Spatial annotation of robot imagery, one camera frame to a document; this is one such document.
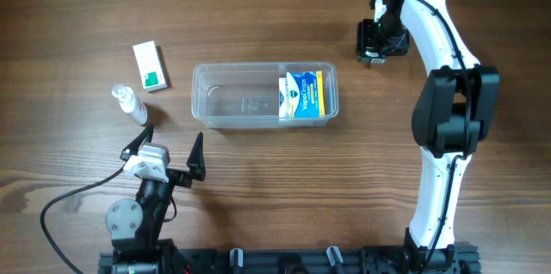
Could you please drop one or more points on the white blue medicine box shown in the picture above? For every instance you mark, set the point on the white blue medicine box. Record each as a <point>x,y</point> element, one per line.
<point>283,97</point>

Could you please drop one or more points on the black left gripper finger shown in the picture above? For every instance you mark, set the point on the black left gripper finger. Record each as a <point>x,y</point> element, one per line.
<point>133,147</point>
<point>196,161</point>

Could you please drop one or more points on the clear plastic container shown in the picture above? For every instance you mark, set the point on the clear plastic container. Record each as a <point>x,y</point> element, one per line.
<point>246,95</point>

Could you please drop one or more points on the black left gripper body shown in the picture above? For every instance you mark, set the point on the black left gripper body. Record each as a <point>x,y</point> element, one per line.
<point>175,175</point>

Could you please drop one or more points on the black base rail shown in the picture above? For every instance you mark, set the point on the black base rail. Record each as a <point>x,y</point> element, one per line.
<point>371,259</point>

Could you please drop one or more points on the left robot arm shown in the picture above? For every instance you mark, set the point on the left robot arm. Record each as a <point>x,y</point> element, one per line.
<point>135,223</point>

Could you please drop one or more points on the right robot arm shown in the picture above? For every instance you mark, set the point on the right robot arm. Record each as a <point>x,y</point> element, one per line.
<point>451,116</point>

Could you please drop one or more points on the clear cap white spray bottle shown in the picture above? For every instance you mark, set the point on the clear cap white spray bottle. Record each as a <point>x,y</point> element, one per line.
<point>130,103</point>

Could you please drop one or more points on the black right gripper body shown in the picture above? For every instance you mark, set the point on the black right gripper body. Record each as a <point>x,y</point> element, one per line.
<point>383,48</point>

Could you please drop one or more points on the blue yellow VapoDrops box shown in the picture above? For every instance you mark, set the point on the blue yellow VapoDrops box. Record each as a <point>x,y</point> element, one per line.
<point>305,93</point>

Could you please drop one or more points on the dark green round-logo box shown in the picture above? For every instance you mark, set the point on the dark green round-logo box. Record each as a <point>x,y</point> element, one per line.
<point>371,58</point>

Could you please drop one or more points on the white green medicine box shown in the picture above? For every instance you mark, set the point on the white green medicine box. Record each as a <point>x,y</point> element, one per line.
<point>150,66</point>

